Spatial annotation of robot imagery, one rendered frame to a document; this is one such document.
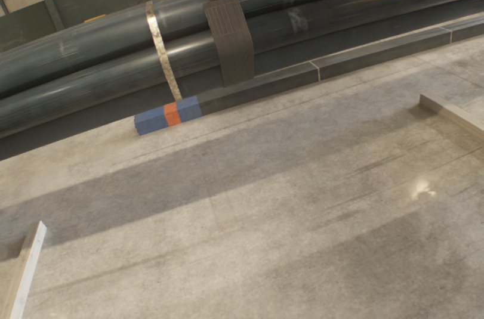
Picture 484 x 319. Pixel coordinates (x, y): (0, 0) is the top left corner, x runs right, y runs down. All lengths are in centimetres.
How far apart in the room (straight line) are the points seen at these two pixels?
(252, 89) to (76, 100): 239
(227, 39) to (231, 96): 218
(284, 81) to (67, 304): 284
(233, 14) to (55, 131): 94
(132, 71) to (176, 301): 131
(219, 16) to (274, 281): 140
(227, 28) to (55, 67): 73
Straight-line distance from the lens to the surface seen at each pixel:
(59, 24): 1132
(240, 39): 134
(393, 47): 416
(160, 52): 133
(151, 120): 351
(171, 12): 138
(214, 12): 137
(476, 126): 289
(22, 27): 1189
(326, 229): 209
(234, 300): 190
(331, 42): 161
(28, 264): 273
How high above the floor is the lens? 164
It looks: 32 degrees down
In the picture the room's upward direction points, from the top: 15 degrees counter-clockwise
